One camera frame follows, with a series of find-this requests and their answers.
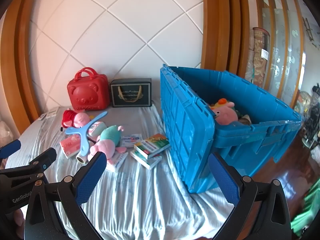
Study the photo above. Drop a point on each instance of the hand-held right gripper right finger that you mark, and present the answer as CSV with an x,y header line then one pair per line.
x,y
225,180

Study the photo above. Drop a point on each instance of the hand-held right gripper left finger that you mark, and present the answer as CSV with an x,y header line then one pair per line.
x,y
90,177

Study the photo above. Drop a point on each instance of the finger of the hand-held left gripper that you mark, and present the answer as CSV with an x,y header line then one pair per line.
x,y
46,158
10,148

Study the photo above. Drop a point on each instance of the pink pig plush teal shirt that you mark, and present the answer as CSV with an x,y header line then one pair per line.
x,y
108,140

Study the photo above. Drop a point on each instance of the blue plastic storage crate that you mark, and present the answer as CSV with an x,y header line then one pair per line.
x,y
190,130

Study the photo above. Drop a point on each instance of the clear plastic bag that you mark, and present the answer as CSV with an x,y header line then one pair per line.
x,y
5,133

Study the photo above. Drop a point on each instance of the small pink tissue pack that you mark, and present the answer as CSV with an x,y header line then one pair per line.
x,y
70,147

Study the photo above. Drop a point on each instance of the white flat printed packet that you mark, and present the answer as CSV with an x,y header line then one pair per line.
x,y
117,160

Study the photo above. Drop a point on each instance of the small white remote control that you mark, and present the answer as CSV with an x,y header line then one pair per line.
x,y
42,116

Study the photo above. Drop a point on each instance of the blue three-armed plastic massager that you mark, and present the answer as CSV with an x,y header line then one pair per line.
x,y
83,135

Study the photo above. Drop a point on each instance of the large pink white tissue pack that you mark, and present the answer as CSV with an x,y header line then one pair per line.
x,y
97,128

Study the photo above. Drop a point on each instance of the pink pig plush red dress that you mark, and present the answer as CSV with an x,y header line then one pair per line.
x,y
75,118

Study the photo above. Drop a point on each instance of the white packet with blue label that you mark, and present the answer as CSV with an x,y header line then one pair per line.
x,y
131,140

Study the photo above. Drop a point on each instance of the white green medicine box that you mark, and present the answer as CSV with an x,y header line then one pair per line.
x,y
146,162
143,150

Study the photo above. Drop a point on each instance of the large pink pig plush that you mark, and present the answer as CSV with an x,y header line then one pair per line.
x,y
225,115

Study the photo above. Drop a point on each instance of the red bear-face suitcase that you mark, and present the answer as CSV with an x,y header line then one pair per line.
x,y
87,95

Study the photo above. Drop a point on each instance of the green orange medicine box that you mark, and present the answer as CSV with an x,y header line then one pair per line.
x,y
158,141

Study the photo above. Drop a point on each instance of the green cloth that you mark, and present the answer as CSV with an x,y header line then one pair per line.
x,y
306,212

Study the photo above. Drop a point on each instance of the rolled patterned carpet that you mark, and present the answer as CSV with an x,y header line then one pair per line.
x,y
258,55

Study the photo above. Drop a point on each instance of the wooden glass partition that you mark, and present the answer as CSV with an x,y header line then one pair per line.
x,y
280,42

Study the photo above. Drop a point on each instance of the wooden headboard frame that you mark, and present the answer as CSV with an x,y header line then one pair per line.
x,y
15,55

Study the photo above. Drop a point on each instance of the wooden door frame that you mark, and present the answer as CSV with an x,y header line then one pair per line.
x,y
220,25

